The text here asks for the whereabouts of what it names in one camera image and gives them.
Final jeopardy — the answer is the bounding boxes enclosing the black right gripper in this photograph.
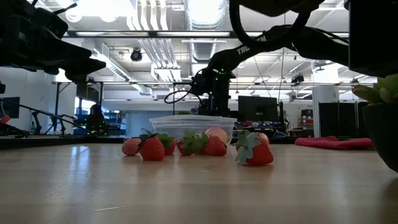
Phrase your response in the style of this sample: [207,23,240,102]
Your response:
[191,68,236,118]

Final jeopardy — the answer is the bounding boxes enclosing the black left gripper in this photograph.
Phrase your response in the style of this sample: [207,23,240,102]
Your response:
[14,1,107,83]

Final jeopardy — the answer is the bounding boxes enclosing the orange-pink toy peach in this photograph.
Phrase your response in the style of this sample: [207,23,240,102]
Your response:
[205,126,228,144]

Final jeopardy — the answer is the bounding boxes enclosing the clear plastic tupperware container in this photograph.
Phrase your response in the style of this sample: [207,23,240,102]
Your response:
[148,114,238,146]

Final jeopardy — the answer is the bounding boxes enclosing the red strawberry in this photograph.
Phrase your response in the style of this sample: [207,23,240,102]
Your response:
[176,129,208,156]
[202,134,228,157]
[157,133,177,156]
[136,128,165,162]
[233,129,275,166]

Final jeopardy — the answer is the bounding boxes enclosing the pink peach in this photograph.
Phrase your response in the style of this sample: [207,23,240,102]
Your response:
[121,138,141,157]

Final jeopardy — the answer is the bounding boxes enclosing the black hanging screen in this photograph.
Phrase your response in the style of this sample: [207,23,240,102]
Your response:
[76,81,104,103]

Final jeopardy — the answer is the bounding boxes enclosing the black computer monitor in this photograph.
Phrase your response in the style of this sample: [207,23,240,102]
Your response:
[238,95,280,123]

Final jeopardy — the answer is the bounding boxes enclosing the cluttered background workbench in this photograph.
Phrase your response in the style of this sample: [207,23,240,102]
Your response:
[234,120,313,139]

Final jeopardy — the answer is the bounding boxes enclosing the person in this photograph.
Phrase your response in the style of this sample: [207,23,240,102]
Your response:
[85,103,109,138]

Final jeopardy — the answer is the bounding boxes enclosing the red folded towel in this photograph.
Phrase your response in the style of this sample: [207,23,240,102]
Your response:
[294,135,374,151]

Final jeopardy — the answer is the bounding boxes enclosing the black partition panels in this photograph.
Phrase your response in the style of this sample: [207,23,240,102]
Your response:
[318,101,370,138]

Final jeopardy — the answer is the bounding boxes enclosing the potted succulent, black pot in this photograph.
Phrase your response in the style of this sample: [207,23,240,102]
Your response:
[351,73,398,174]

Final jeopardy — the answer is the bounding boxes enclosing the black wall screen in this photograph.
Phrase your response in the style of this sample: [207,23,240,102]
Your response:
[0,96,21,119]

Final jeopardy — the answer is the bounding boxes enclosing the black aluminium rig frame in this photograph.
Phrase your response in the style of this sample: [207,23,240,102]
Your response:
[0,30,398,149]

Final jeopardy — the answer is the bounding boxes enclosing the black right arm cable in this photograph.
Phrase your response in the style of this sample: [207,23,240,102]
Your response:
[164,0,349,105]

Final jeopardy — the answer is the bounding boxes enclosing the silver ceiling air duct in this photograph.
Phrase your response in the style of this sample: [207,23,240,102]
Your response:
[185,0,229,65]

